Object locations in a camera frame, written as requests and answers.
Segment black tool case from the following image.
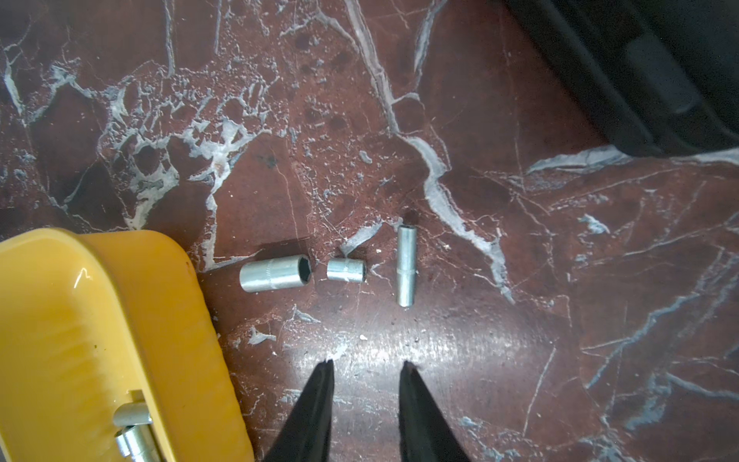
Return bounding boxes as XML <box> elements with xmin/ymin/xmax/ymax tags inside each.
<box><xmin>507</xmin><ymin>0</ymin><xmax>738</xmax><ymax>157</ymax></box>

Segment silver socket pile in tray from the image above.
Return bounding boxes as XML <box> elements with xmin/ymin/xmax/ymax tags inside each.
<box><xmin>113</xmin><ymin>402</ymin><xmax>165</xmax><ymax>462</ymax></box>

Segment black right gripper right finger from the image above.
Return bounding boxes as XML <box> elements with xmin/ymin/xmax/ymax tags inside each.
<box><xmin>398</xmin><ymin>361</ymin><xmax>471</xmax><ymax>462</ymax></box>

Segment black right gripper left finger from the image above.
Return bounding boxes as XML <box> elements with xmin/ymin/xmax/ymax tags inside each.
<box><xmin>264</xmin><ymin>360</ymin><xmax>335</xmax><ymax>462</ymax></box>

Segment small silver socket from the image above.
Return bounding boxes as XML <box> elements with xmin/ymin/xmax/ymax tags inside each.
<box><xmin>326</xmin><ymin>258</ymin><xmax>367</xmax><ymax>283</ymax></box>

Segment long thin silver socket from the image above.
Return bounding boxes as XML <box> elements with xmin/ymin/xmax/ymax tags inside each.
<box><xmin>396</xmin><ymin>224</ymin><xmax>417</xmax><ymax>308</ymax></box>

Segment yellow plastic storage tray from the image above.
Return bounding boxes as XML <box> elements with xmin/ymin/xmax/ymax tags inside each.
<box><xmin>1</xmin><ymin>228</ymin><xmax>254</xmax><ymax>461</ymax></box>

